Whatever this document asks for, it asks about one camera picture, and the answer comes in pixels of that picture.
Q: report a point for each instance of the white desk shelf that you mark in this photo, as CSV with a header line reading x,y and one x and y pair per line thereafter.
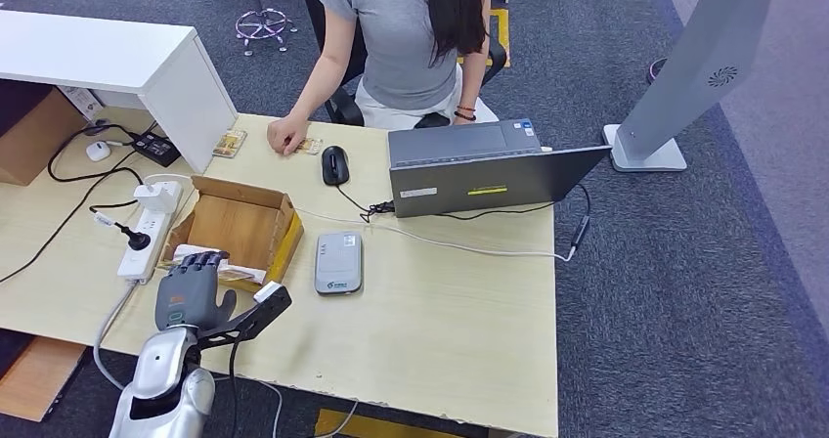
x,y
97,53

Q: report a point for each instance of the black computer mouse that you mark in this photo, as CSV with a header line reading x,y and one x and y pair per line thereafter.
x,y
335,166

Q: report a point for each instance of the black camera bracket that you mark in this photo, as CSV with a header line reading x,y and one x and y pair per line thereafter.
x,y
252,322

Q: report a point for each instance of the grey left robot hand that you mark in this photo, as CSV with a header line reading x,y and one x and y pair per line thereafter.
x,y
184,296

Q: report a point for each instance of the black power plug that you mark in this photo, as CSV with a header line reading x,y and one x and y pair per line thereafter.
x,y
138,239

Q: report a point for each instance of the person's right hand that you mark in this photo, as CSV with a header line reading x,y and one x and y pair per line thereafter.
x,y
288,134

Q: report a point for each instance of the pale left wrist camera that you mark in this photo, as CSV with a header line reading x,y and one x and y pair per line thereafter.
x,y
267,291

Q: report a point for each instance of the grey kiosk stand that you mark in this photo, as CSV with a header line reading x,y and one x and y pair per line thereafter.
x,y
699,66

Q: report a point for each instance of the white wrapped wad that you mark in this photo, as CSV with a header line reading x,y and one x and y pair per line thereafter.
x,y
249,275

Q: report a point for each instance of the person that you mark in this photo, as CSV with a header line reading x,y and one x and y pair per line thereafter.
x,y
401,46

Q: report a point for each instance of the small white round device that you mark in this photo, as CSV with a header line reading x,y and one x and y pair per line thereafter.
x,y
98,151

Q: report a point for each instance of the patterned card stack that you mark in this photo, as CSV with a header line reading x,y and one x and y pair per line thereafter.
x,y
230,143

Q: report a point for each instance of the open wooden box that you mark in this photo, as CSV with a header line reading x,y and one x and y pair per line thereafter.
x,y
236,228

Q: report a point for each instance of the brown cardboard box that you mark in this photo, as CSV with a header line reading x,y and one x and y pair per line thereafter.
x,y
32,150

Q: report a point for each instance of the chrome chair base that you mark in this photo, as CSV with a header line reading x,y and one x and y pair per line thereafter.
x,y
264,26

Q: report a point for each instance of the black office chair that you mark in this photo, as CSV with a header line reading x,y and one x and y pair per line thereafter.
x,y
343,108

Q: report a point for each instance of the printed paper label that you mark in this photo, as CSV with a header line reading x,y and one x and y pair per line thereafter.
x,y
83,103

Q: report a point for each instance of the black power adapter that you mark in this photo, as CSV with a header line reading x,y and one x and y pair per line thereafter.
x,y
155,150

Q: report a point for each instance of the white USB charger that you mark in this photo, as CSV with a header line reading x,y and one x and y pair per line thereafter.
x,y
155,197

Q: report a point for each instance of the person's left forearm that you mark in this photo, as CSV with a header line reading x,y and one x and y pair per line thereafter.
x,y
473,85

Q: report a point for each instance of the grey card reader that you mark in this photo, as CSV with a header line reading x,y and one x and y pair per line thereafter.
x,y
338,260

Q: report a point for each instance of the person's ID card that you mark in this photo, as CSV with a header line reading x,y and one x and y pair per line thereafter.
x,y
313,147

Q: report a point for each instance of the grey laptop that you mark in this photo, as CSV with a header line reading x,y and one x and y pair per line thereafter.
x,y
479,182

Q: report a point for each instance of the brown wooden board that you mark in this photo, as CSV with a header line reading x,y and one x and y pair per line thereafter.
x,y
35,377

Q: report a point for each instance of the person's right forearm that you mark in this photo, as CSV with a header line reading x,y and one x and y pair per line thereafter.
x,y
311,92

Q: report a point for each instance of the white power strip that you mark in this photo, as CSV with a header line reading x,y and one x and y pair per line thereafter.
x,y
139,254

